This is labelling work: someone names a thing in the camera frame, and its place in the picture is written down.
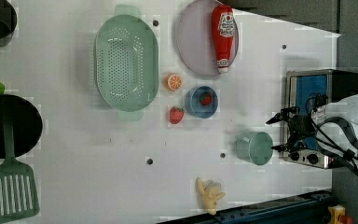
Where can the orange slice toy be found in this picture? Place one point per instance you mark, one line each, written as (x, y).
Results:
(173, 82)

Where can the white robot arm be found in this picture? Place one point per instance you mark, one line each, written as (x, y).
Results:
(321, 130)

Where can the blue metal frame rail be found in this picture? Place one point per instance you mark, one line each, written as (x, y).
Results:
(308, 208)

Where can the red strawberry toy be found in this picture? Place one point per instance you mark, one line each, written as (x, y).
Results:
(176, 114)

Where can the green mug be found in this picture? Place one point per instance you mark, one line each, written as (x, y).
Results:
(254, 147)

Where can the green slotted spatula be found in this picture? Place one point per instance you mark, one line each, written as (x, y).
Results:
(18, 195)

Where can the blue bowl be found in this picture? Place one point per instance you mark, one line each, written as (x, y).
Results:
(195, 108)

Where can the lilac round plate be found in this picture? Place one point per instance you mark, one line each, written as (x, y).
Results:
(194, 38)

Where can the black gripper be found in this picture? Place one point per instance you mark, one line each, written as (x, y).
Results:
(300, 128)

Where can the yellow red emergency button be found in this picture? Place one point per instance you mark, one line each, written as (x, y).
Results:
(338, 215)

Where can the small strawberry in bowl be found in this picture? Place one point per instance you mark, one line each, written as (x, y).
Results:
(206, 98)

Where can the green perforated colander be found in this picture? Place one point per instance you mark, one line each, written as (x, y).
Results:
(126, 63)

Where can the black toaster oven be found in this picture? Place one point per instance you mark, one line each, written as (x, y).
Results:
(309, 89)

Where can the red ketchup bottle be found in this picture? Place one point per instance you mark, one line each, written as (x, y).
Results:
(223, 31)

